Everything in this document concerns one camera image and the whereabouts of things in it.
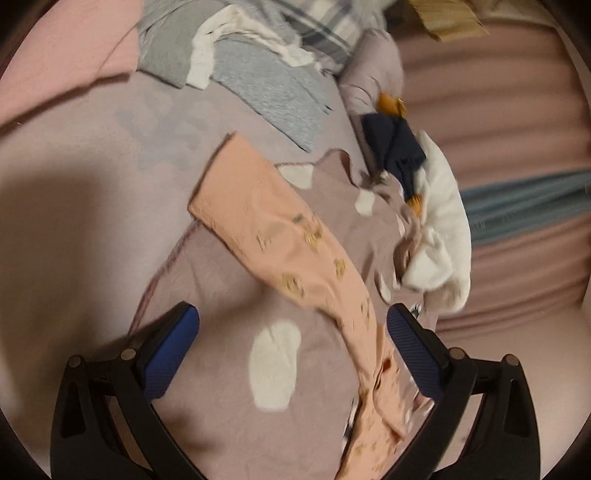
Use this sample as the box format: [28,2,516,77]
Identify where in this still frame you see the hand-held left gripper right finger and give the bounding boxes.
[387,303,541,480]

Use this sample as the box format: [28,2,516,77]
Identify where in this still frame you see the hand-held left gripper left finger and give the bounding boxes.
[50,301,200,480]

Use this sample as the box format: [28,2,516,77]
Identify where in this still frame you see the peach bear print pants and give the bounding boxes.
[188,131,437,480]

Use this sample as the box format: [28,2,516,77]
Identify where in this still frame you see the mauve polka dot blanket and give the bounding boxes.
[124,148,467,480]

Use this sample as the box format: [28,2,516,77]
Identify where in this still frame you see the white fleece garment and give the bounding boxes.
[402,129,472,310]

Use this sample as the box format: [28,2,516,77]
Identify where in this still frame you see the teal curtain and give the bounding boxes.
[462,173,591,245]

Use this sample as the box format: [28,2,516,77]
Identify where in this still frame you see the mauve bed sheet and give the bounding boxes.
[0,69,361,480]

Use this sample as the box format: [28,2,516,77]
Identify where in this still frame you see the navy and mustard garment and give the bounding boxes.
[360,92,428,215]

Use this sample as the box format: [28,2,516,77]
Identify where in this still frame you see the pink curtain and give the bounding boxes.
[397,18,591,342]

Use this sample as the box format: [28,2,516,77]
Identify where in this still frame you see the light grey garment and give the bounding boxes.
[210,44,333,153]

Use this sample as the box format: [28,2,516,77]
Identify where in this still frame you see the lilac padded quilt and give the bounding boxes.
[339,28,407,134]

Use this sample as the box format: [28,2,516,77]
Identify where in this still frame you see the white cloth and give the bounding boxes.
[187,9,315,90]

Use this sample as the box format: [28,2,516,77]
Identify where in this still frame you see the dark grey garment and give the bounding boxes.
[136,0,296,88]

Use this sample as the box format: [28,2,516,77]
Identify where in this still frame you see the pink pillow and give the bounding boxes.
[0,0,148,125]

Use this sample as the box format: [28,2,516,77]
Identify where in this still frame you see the plaid pillow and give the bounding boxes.
[259,0,389,77]

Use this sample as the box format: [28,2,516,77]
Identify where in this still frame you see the beige woven cloth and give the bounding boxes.
[409,0,490,42]

